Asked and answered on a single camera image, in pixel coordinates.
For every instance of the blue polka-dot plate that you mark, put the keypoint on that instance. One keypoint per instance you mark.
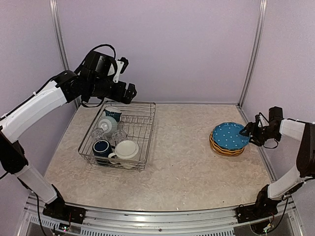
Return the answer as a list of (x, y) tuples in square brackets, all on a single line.
[(227, 136)]

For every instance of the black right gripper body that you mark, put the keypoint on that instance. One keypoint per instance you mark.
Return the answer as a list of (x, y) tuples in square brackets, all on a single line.
[(263, 134)]

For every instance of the yellow polka-dot plate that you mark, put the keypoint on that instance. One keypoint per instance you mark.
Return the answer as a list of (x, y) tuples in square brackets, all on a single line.
[(220, 149), (225, 152)]

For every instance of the teal white mug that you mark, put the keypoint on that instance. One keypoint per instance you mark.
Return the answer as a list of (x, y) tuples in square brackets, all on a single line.
[(114, 112)]

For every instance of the cream bird-pattern plate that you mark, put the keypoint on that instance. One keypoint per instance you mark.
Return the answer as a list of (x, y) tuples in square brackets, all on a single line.
[(228, 153)]

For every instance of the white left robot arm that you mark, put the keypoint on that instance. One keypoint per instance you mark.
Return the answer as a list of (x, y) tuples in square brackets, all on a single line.
[(96, 76)]

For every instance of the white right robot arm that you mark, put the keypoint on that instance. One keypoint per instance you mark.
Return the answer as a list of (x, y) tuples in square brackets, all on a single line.
[(302, 134)]

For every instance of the left aluminium frame post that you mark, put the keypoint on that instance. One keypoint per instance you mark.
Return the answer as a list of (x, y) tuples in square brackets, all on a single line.
[(58, 33)]

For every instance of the aluminium front rail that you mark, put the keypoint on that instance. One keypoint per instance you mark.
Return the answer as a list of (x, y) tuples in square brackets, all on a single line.
[(111, 222)]

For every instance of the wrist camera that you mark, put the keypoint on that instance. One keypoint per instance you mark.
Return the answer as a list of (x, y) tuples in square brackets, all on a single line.
[(261, 120), (122, 64)]

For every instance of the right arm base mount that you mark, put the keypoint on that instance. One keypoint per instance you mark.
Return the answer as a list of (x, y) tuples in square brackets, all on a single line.
[(263, 207)]

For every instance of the metal wire dish rack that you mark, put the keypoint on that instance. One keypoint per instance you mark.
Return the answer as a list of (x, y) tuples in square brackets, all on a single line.
[(137, 120)]

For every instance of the dark blue mug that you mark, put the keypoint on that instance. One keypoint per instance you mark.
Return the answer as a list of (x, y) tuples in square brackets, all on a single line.
[(102, 148)]

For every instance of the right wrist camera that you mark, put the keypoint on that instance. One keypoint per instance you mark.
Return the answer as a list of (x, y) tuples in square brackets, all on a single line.
[(261, 120)]

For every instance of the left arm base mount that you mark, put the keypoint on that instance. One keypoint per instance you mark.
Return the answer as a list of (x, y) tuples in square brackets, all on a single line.
[(58, 209)]

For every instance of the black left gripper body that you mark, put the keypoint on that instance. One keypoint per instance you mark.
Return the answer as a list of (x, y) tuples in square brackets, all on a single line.
[(118, 95)]

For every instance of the clear glass cup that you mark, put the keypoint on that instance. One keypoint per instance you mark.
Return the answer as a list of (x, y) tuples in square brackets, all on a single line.
[(98, 134), (119, 136)]

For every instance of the right aluminium frame post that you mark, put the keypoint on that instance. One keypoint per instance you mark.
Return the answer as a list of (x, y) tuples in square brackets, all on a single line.
[(254, 52)]

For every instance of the pale green ribbed bowl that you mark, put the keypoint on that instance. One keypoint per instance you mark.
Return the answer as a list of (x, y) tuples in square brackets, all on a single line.
[(108, 124)]

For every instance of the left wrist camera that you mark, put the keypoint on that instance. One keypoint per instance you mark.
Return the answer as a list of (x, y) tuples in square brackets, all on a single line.
[(122, 64)]

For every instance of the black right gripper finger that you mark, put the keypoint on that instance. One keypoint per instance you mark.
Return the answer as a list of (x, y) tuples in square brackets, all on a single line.
[(248, 129), (255, 141)]

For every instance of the aluminium frame post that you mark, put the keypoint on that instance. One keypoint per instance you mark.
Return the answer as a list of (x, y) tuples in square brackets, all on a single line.
[(254, 52), (58, 33)]

